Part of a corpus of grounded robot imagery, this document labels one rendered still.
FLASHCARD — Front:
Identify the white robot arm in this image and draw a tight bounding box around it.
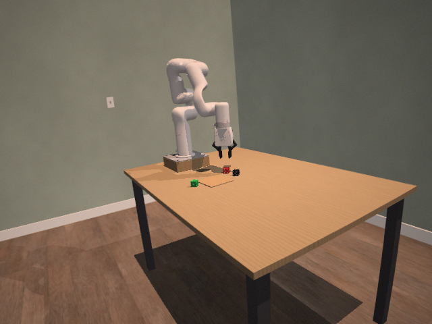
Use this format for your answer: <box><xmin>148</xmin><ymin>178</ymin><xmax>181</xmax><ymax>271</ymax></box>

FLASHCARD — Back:
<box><xmin>166</xmin><ymin>59</ymin><xmax>230</xmax><ymax>158</ymax></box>

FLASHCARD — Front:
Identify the tan flat mat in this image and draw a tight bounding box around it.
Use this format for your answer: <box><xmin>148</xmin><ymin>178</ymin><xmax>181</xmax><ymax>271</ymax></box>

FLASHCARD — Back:
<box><xmin>198</xmin><ymin>175</ymin><xmax>233</xmax><ymax>188</ymax></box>

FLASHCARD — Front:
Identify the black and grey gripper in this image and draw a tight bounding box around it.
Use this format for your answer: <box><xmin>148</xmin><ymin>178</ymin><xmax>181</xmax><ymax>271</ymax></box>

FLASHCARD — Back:
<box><xmin>212</xmin><ymin>127</ymin><xmax>237</xmax><ymax>159</ymax></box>

